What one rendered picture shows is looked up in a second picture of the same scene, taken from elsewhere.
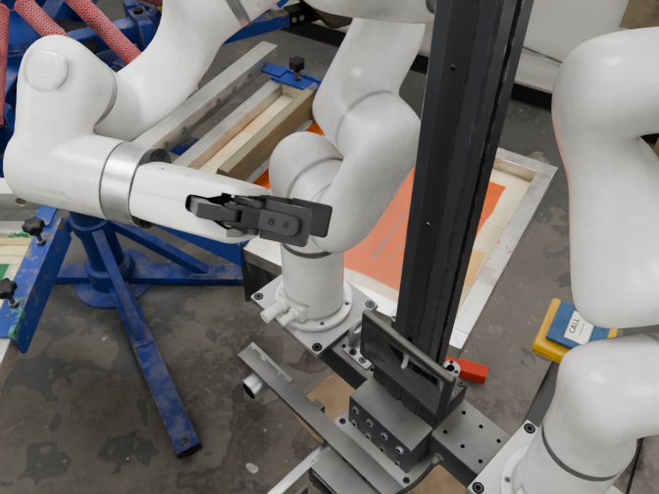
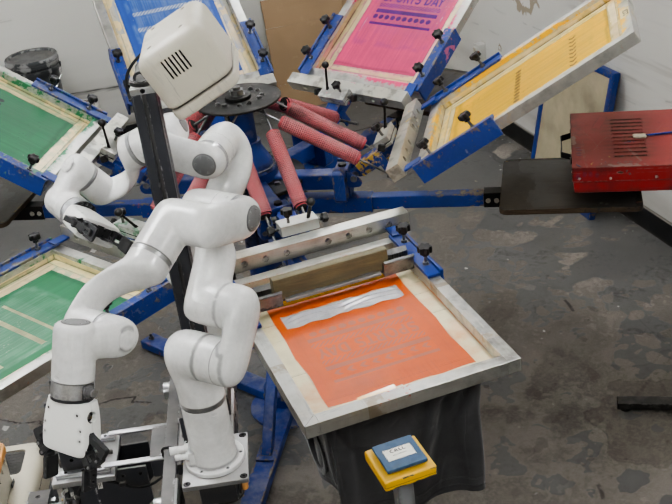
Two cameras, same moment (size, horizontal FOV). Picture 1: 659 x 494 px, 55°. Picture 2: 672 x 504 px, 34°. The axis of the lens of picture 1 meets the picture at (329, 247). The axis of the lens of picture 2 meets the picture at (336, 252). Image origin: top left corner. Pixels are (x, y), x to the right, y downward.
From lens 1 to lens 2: 207 cm
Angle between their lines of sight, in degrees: 38
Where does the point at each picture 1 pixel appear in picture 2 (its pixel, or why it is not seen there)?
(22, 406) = not seen: hidden behind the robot
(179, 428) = not seen: outside the picture
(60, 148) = (59, 193)
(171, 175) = (74, 208)
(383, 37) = (212, 184)
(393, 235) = (355, 362)
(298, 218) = (93, 230)
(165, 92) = (121, 187)
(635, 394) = (176, 344)
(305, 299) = not seen: hidden behind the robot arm
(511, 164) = (489, 344)
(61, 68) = (70, 165)
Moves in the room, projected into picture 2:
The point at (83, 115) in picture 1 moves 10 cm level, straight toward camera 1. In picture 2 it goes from (72, 183) to (52, 203)
